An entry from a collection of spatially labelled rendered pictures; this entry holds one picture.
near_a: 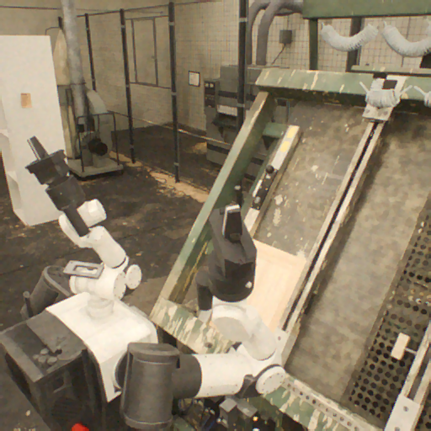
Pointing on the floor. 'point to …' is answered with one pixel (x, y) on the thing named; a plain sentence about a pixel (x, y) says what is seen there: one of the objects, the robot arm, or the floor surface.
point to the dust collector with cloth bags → (89, 165)
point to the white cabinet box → (28, 121)
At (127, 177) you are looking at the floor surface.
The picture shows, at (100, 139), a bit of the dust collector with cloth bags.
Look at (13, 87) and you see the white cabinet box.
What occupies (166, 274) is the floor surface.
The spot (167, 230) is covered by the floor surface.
